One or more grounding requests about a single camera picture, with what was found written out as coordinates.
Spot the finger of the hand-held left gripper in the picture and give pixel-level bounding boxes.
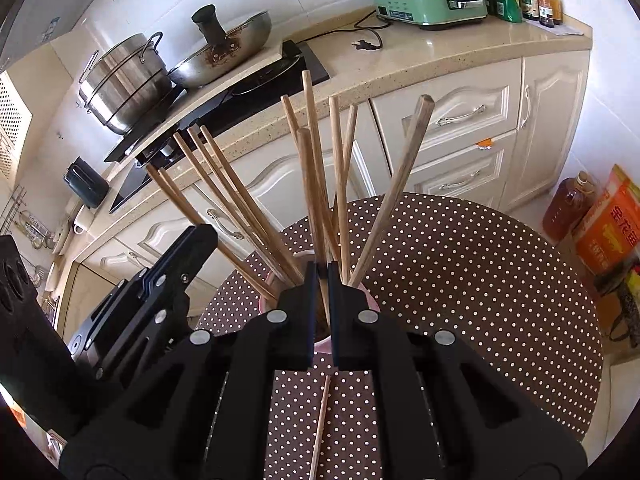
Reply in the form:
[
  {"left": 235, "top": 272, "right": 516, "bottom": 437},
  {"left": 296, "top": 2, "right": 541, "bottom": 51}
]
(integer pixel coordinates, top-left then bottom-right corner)
[
  {"left": 116, "top": 228, "right": 195, "bottom": 321},
  {"left": 95, "top": 224, "right": 219, "bottom": 380}
]

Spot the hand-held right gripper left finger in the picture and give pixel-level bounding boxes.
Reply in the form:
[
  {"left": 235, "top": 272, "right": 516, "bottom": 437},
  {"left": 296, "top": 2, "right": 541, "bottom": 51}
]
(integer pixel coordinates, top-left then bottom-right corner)
[{"left": 59, "top": 261, "right": 321, "bottom": 480}]

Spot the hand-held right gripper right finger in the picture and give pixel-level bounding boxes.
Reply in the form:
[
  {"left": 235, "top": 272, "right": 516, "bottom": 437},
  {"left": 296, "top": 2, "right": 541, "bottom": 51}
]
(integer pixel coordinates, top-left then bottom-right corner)
[{"left": 327, "top": 261, "right": 589, "bottom": 480}]

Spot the pink cup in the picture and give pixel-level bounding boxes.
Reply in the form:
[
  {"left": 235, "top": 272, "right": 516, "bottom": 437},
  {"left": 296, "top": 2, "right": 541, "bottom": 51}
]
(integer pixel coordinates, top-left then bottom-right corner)
[{"left": 260, "top": 250, "right": 373, "bottom": 356}]

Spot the single wooden chopstick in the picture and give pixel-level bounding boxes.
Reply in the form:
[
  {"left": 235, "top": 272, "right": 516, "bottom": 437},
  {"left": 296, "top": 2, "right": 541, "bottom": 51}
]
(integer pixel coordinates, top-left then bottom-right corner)
[
  {"left": 296, "top": 127, "right": 335, "bottom": 271},
  {"left": 307, "top": 375, "right": 332, "bottom": 480}
]

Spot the bunch of wooden chopsticks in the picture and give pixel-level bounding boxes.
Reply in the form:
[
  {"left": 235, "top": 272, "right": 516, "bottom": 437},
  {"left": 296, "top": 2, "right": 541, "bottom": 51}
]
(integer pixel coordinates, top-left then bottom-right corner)
[{"left": 145, "top": 69, "right": 435, "bottom": 311}]

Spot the metal utensil rack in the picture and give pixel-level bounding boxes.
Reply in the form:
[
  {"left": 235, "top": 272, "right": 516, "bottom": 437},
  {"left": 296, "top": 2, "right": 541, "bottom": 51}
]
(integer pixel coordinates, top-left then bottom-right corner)
[{"left": 7, "top": 185, "right": 58, "bottom": 306}]

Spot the round polka dot table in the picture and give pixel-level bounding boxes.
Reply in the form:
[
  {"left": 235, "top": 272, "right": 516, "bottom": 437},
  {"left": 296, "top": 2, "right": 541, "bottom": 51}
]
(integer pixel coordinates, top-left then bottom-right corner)
[{"left": 197, "top": 192, "right": 604, "bottom": 480}]

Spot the black glass gas hob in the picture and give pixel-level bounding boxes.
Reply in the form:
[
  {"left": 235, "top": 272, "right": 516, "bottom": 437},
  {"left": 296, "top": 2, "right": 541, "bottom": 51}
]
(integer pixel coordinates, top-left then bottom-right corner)
[{"left": 109, "top": 40, "right": 331, "bottom": 214}]

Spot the beige board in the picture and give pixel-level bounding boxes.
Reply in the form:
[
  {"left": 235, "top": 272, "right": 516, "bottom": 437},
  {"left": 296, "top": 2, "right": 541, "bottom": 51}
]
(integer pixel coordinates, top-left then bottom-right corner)
[{"left": 106, "top": 40, "right": 301, "bottom": 181}]

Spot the stainless steel steamer pot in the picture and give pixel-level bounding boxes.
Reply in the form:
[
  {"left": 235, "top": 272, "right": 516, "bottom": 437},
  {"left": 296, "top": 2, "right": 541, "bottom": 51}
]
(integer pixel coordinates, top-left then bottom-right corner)
[{"left": 77, "top": 31, "right": 173, "bottom": 136}]

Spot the wok lid with black knob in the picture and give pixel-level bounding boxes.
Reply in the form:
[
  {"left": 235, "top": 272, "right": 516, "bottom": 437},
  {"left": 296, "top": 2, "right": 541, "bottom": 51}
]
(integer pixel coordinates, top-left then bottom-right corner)
[{"left": 170, "top": 5, "right": 263, "bottom": 81}]

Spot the cream cabinet drawer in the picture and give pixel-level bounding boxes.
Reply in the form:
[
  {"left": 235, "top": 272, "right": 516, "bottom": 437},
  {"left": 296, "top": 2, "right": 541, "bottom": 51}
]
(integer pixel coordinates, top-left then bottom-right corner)
[
  {"left": 369, "top": 80, "right": 518, "bottom": 153},
  {"left": 395, "top": 130, "right": 518, "bottom": 206}
]

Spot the cream lattice upper cabinet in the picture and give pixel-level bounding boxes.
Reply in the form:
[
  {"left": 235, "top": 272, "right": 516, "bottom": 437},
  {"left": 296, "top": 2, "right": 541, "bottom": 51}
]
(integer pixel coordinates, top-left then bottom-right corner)
[{"left": 0, "top": 71, "right": 33, "bottom": 183}]

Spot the steel wok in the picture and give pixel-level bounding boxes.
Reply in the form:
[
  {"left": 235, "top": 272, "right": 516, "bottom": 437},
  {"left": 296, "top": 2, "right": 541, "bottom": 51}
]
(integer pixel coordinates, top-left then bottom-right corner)
[{"left": 167, "top": 10, "right": 273, "bottom": 90}]

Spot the amber cooking oil jug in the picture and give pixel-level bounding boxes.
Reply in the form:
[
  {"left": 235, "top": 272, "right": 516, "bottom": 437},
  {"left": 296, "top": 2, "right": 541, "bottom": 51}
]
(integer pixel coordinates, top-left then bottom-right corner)
[{"left": 542, "top": 171, "right": 598, "bottom": 243}]

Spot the cardboard box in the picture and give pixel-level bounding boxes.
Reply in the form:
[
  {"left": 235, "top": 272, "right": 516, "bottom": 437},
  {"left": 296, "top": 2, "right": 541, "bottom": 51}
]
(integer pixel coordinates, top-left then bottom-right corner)
[{"left": 555, "top": 230, "right": 631, "bottom": 331}]

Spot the orange rice bag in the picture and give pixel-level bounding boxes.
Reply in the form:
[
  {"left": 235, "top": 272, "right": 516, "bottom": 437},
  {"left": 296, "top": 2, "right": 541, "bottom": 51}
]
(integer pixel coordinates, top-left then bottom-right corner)
[{"left": 572, "top": 164, "right": 640, "bottom": 276}]

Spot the cream kitchen base cabinet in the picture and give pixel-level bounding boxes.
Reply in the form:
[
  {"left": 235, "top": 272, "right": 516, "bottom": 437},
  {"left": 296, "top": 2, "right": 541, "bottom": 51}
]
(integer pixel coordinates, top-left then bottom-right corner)
[{"left": 57, "top": 50, "right": 591, "bottom": 341}]

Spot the grey range hood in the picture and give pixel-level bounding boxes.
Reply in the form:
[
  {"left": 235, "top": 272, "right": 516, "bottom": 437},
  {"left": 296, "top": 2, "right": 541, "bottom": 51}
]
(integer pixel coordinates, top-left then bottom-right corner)
[{"left": 0, "top": 0, "right": 133, "bottom": 68}]

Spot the beige stone countertop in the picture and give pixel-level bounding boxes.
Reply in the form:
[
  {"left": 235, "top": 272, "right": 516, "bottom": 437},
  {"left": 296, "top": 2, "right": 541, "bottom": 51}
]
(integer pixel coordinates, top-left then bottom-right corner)
[{"left": 50, "top": 5, "right": 593, "bottom": 281}]

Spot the black patterned tote bag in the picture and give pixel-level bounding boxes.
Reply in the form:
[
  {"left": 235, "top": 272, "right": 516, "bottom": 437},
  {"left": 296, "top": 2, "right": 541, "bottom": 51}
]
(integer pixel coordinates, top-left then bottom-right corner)
[{"left": 607, "top": 260, "right": 640, "bottom": 348}]

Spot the black power cable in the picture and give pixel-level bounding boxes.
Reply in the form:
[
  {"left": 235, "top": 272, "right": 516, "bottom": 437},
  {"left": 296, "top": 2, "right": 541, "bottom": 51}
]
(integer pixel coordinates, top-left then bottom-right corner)
[{"left": 352, "top": 7, "right": 391, "bottom": 53}]

